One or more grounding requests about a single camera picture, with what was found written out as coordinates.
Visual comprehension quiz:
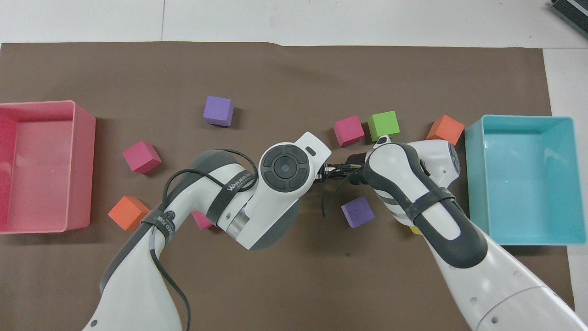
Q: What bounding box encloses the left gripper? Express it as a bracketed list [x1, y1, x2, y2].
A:
[317, 162, 342, 183]

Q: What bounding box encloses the magenta foam block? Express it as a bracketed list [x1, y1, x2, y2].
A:
[333, 115, 365, 148]
[192, 211, 215, 230]
[122, 140, 163, 175]

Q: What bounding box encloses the purple foam block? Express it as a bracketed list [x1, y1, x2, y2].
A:
[203, 95, 235, 127]
[341, 196, 375, 228]

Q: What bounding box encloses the green foam block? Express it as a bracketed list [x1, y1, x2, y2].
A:
[367, 111, 400, 142]

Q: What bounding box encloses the orange foam block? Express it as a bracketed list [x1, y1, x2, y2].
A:
[425, 115, 465, 146]
[107, 196, 151, 232]

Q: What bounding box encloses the light blue plastic bin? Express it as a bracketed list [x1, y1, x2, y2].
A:
[465, 115, 588, 246]

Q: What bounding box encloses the pink plastic bin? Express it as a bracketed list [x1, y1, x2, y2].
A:
[0, 100, 96, 234]

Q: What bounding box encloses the dark grey ribbed object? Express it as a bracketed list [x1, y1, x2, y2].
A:
[550, 0, 588, 27]

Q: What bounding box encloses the black cable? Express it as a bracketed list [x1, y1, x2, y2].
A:
[149, 148, 259, 331]
[320, 161, 364, 220]

